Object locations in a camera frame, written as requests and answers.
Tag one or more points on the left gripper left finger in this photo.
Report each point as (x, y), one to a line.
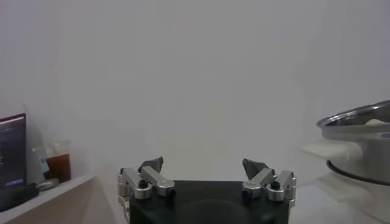
(158, 182)

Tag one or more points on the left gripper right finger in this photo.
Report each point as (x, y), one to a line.
(259, 179)

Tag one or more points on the white steamed baozi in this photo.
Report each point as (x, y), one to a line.
(374, 122)

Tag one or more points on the clear cup of iced coffee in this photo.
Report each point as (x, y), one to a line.
(59, 167)

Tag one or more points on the round grey disc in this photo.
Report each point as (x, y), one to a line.
(48, 184)

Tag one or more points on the stainless steel pot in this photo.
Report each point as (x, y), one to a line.
(365, 152)

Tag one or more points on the clear packet with blue label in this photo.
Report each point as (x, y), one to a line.
(42, 162)

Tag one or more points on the black pouch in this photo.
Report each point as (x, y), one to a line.
(15, 196)

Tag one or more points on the computer monitor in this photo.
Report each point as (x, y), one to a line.
(12, 149)

